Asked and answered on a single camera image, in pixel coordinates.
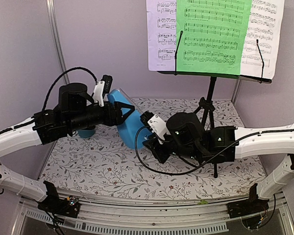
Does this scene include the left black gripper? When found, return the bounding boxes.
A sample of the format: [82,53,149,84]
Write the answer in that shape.
[67,100,135,132]

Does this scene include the blue metronome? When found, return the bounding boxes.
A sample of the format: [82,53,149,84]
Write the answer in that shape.
[107,88,144,149]

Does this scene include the black music stand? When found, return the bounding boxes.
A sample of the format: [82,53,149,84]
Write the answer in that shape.
[158,30,265,178]

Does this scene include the purple paper sheet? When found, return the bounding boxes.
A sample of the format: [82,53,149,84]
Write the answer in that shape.
[146,0,176,71]

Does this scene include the green paper sheet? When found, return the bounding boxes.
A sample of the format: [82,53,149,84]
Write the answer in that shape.
[176,0,252,75]

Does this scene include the white sheet music page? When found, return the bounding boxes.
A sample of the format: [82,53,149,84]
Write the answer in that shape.
[241,0,285,80]

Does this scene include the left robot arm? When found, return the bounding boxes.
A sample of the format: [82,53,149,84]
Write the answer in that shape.
[0,81,135,212]

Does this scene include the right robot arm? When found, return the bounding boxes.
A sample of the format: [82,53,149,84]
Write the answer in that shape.
[140,111,294,213]

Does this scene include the teal cylinder cup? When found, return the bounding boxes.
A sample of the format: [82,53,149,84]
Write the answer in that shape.
[77,126,96,139]

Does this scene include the floral table mat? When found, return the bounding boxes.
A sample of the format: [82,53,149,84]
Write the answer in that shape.
[38,97,269,200]

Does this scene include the right camera cable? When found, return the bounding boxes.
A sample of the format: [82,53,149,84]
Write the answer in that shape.
[134,124,260,176]

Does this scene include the camera cable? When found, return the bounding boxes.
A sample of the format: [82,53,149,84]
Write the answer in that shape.
[134,124,260,176]
[42,66,98,112]

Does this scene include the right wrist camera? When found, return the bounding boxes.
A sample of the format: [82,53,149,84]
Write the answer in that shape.
[140,111,169,141]

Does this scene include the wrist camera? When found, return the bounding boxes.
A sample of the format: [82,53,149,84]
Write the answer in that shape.
[140,111,169,141]
[92,74,113,107]

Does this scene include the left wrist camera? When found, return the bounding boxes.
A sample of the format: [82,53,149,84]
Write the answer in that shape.
[92,74,113,107]

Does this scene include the left camera cable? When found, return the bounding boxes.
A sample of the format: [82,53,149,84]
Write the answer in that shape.
[42,66,98,112]

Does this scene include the aluminium front rail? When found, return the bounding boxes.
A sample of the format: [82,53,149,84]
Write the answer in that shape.
[12,192,294,235]

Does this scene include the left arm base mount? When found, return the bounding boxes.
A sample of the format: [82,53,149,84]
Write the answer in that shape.
[37,181,81,218]

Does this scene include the right aluminium frame post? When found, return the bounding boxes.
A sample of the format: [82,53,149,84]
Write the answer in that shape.
[231,80,242,104]

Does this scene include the aluminium frame post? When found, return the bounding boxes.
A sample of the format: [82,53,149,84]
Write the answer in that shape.
[46,0,67,72]
[231,80,242,104]

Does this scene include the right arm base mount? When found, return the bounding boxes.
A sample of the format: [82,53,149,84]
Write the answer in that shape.
[226,183,269,218]

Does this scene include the left aluminium frame post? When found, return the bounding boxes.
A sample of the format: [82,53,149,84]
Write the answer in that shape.
[46,0,67,72]

